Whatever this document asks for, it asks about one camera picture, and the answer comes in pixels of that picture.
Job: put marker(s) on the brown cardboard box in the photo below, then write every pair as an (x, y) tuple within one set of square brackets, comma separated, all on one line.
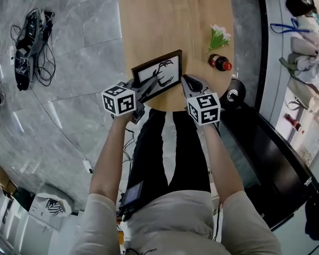
[(0, 177)]

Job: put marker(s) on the gray backpack rig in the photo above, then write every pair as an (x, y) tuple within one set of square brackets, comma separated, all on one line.
[(32, 30)]

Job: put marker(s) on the black bag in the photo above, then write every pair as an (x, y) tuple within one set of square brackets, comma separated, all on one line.
[(299, 1)]

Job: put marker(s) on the white clothes pile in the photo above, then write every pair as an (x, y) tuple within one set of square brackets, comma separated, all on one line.
[(313, 62)]

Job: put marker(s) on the person's off-white shirt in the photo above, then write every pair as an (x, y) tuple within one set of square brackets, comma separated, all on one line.
[(175, 222)]

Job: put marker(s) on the dark jacket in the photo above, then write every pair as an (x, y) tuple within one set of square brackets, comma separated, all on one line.
[(317, 216)]

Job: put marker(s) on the black coat rack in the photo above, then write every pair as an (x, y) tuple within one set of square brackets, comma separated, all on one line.
[(239, 89)]

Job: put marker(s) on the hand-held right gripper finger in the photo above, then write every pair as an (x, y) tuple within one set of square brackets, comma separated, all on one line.
[(186, 86), (200, 86)]

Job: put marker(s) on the black framed picture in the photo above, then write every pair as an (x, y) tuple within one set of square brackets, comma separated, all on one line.
[(149, 73)]

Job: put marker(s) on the person's right forearm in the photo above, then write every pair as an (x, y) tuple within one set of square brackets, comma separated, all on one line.
[(220, 163)]

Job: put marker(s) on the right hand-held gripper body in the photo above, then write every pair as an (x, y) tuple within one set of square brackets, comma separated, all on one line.
[(204, 109)]

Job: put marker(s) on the artificial white flower bunch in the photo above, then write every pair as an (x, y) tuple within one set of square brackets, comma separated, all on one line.
[(218, 40)]

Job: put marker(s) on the oval wooden table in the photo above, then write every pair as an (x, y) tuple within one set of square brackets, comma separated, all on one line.
[(162, 17)]

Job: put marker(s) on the dark soda bottle red label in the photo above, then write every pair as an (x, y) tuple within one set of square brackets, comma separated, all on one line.
[(218, 62), (292, 121)]

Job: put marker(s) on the person's left forearm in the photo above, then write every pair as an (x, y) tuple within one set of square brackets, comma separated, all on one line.
[(109, 158)]

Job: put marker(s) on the white power strip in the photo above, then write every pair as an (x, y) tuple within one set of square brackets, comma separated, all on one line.
[(87, 165)]

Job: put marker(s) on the person's black trousers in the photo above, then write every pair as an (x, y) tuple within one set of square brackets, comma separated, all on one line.
[(149, 155)]

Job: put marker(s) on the white zebra print bag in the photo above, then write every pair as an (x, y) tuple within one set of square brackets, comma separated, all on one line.
[(54, 206)]

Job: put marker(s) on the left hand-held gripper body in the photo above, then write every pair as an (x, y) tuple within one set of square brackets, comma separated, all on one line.
[(118, 102)]

